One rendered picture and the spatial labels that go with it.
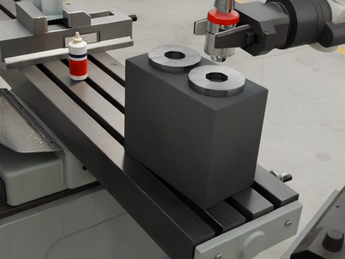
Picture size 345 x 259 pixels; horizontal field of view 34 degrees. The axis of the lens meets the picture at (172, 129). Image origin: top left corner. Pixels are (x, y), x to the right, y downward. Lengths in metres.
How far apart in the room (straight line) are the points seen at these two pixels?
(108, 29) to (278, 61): 2.45
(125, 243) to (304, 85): 2.26
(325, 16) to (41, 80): 0.67
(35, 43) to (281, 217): 0.73
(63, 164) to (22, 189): 0.10
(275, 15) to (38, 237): 0.74
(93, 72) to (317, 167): 1.64
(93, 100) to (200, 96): 0.41
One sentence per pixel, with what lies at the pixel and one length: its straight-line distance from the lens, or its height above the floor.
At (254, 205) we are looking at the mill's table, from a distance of 0.95.
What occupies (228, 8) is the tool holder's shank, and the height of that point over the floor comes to 1.24.
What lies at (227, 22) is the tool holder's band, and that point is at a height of 1.22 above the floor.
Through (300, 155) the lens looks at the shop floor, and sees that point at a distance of 2.84.
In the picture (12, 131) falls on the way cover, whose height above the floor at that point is 0.87.
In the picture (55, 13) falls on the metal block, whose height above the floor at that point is 1.02.
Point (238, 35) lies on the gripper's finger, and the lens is 0.84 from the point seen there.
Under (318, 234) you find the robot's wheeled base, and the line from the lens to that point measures 1.42.
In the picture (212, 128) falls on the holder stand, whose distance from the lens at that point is 0.84.
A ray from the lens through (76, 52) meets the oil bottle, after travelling 1.28.
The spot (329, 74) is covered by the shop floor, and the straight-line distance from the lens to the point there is 3.74.
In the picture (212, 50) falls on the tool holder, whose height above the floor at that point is 1.17.
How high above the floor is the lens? 1.51
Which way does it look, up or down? 31 degrees down
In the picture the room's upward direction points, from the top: 4 degrees clockwise
